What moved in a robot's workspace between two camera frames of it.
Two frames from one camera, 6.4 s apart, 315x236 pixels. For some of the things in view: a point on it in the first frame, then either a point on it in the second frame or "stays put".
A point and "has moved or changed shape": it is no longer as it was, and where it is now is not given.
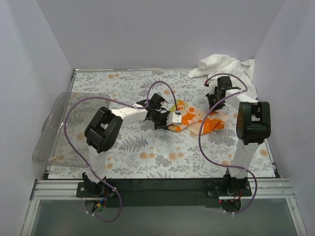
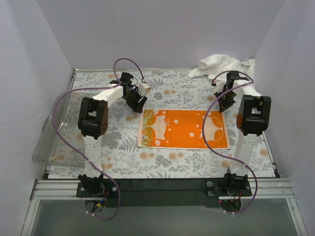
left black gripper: (163, 120) → (134, 97)
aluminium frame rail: (259, 189) stays put
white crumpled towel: (216, 64) stays put
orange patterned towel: (193, 119) has moved or changed shape
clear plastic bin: (53, 147) stays put
